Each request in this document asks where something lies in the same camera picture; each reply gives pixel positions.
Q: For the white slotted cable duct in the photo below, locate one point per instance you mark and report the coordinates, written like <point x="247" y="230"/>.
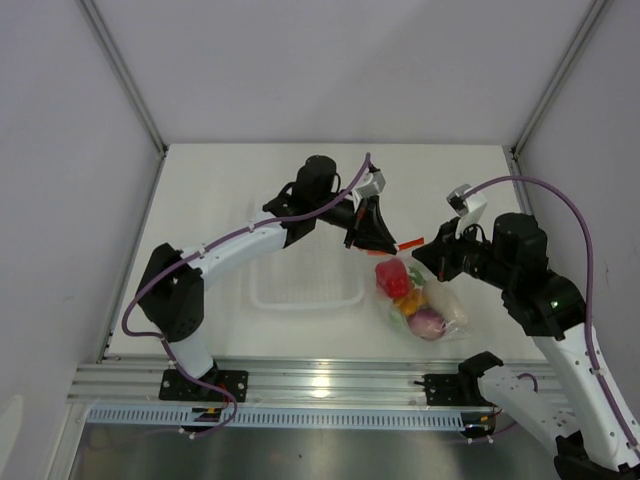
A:
<point x="262" y="417"/>

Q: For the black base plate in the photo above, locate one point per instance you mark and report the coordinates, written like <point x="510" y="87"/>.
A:
<point x="456" y="390"/>
<point x="175" y="387"/>

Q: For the left aluminium frame post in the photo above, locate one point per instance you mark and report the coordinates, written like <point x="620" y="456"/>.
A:
<point x="118" y="65"/>

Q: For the red bell pepper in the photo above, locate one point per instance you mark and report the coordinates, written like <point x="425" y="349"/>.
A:
<point x="392" y="278"/>

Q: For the aluminium mounting rail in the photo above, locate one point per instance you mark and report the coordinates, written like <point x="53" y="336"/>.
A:
<point x="279" y="383"/>

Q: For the clear zip top bag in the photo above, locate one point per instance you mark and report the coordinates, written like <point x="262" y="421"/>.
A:
<point x="384" y="303"/>

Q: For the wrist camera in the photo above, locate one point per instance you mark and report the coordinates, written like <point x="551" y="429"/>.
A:
<point x="468" y="207"/>
<point x="371" y="184"/>

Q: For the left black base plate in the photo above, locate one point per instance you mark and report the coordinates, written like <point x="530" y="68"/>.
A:
<point x="175" y="387"/>

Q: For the white plastic basket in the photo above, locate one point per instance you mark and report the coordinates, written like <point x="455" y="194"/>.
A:
<point x="315" y="273"/>

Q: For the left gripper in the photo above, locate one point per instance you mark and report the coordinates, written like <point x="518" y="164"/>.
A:
<point x="369" y="231"/>

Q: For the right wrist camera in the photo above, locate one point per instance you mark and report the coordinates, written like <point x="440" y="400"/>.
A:
<point x="468" y="207"/>

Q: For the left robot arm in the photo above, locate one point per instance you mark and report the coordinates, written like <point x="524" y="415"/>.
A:
<point x="172" y="291"/>

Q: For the purple onion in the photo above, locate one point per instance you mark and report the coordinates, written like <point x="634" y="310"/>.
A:
<point x="427" y="324"/>

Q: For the right aluminium frame post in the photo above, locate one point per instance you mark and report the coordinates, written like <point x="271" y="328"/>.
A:
<point x="571" y="54"/>

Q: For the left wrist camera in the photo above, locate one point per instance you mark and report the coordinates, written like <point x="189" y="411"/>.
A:
<point x="371" y="184"/>

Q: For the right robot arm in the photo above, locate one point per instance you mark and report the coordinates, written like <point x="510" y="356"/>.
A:
<point x="594" y="441"/>

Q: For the aluminium frame post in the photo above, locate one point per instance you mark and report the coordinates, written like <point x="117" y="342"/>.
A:
<point x="118" y="65"/>
<point x="571" y="54"/>

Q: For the green cabbage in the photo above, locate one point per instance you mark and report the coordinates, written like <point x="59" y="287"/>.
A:
<point x="397" y="319"/>

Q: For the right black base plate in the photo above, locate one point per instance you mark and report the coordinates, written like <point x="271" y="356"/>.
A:
<point x="456" y="390"/>

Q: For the white radish with leaves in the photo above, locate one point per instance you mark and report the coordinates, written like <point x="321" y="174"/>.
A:
<point x="440" y="297"/>

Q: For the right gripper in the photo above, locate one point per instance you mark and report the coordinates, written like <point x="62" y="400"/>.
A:
<point x="439" y="255"/>

